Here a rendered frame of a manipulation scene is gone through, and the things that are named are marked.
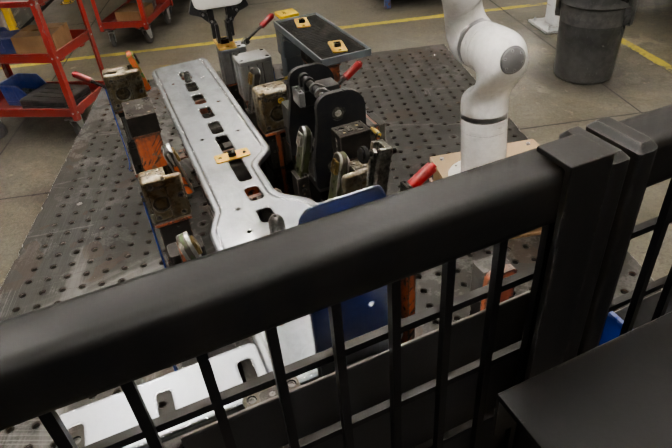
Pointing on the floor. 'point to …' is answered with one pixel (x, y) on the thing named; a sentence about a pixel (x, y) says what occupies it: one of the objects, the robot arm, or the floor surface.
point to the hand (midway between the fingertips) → (222, 31)
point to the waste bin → (593, 16)
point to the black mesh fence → (151, 305)
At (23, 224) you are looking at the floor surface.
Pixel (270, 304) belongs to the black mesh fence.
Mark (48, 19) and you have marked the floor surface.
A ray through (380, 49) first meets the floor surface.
